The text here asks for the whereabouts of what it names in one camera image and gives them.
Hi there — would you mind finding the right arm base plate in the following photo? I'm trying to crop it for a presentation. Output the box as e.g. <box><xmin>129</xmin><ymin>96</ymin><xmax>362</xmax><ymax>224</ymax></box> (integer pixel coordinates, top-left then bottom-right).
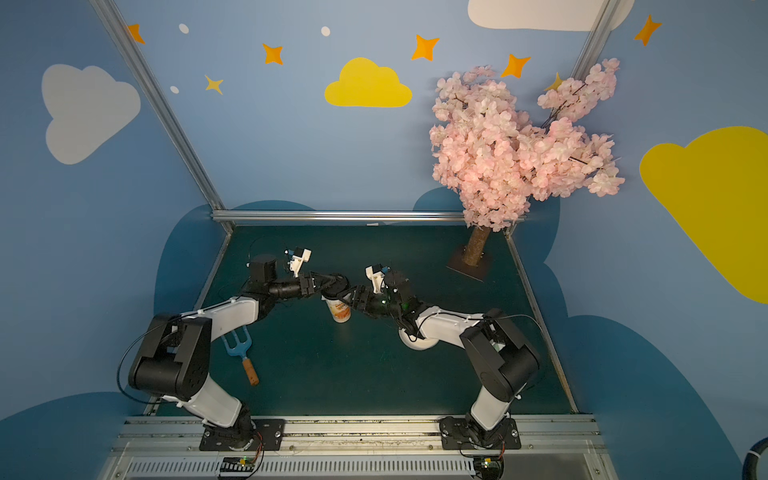
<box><xmin>438</xmin><ymin>416</ymin><xmax>522</xmax><ymax>450</ymax></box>

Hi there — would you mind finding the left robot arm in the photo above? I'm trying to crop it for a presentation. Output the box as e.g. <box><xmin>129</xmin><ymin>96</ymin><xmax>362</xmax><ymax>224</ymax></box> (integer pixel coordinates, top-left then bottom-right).
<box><xmin>127</xmin><ymin>249</ymin><xmax>349</xmax><ymax>435</ymax></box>

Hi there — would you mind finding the black plastic cup lid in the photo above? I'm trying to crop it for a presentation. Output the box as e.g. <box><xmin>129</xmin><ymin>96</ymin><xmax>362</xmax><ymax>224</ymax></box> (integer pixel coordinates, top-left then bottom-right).
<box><xmin>321</xmin><ymin>275</ymin><xmax>350</xmax><ymax>299</ymax></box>

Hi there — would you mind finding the green circuit board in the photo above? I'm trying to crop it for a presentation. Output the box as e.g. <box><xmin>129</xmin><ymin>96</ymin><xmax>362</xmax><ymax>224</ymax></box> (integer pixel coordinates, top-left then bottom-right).
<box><xmin>216</xmin><ymin>457</ymin><xmax>257</xmax><ymax>479</ymax></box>

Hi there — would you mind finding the aluminium frame back bar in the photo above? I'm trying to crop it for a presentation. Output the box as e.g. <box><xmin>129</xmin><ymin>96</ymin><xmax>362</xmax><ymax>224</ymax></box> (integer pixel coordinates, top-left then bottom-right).
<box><xmin>211</xmin><ymin>210</ymin><xmax>464</xmax><ymax>225</ymax></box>

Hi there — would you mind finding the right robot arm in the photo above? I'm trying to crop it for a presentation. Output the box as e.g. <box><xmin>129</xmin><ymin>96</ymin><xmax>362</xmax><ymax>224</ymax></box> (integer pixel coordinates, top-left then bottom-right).
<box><xmin>336</xmin><ymin>271</ymin><xmax>541</xmax><ymax>433</ymax></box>

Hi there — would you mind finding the aluminium rail front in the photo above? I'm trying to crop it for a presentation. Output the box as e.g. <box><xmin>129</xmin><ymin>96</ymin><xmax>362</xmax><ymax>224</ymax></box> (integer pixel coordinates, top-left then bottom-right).
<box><xmin>100</xmin><ymin>415</ymin><xmax>618</xmax><ymax>479</ymax></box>

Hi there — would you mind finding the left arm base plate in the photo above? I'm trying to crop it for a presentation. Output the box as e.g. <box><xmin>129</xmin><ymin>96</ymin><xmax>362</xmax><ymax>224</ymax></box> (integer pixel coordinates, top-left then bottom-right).
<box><xmin>199</xmin><ymin>418</ymin><xmax>286</xmax><ymax>452</ymax></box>

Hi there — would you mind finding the pink cherry blossom tree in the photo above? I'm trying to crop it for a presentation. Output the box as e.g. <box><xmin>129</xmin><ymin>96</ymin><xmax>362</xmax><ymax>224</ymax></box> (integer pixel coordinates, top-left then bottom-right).
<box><xmin>429</xmin><ymin>58</ymin><xmax>625</xmax><ymax>279</ymax></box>

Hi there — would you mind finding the paper milk tea cup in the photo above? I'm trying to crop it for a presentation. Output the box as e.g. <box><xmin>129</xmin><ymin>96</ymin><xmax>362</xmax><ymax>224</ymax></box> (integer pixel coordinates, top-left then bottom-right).
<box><xmin>323</xmin><ymin>297</ymin><xmax>351</xmax><ymax>323</ymax></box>

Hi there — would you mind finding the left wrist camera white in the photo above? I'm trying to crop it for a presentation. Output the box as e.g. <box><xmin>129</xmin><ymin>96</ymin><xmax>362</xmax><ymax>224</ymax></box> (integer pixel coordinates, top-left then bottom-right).
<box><xmin>285</xmin><ymin>247</ymin><xmax>312</xmax><ymax>278</ymax></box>

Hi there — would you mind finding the blue fork wooden handle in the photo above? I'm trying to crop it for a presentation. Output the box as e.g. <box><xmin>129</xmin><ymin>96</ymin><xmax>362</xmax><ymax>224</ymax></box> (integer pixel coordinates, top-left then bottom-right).
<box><xmin>222</xmin><ymin>326</ymin><xmax>260</xmax><ymax>386</ymax></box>

